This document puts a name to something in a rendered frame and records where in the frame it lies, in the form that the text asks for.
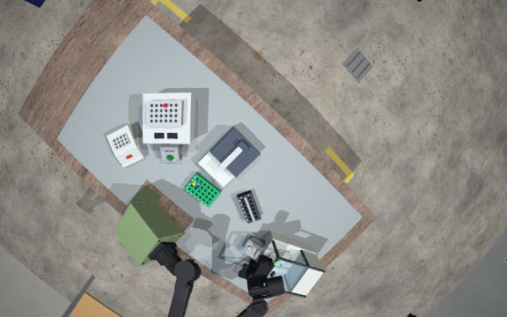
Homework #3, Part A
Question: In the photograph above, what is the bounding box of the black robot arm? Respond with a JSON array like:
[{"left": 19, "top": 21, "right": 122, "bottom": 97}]
[{"left": 148, "top": 242, "right": 285, "bottom": 317}]

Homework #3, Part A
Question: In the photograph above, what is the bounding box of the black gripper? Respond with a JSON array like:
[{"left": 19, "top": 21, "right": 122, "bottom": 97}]
[{"left": 239, "top": 259, "right": 259, "bottom": 282}]

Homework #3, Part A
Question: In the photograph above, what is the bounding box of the white dry block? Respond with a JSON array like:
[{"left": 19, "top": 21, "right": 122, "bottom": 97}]
[{"left": 107, "top": 124, "right": 146, "bottom": 167}]

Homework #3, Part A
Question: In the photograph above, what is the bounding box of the green tube rack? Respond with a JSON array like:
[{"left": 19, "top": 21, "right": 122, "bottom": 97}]
[{"left": 184, "top": 173, "right": 221, "bottom": 207}]

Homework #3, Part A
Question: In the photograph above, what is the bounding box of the grey bench mat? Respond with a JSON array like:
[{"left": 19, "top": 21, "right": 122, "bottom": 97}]
[{"left": 57, "top": 15, "right": 362, "bottom": 292}]

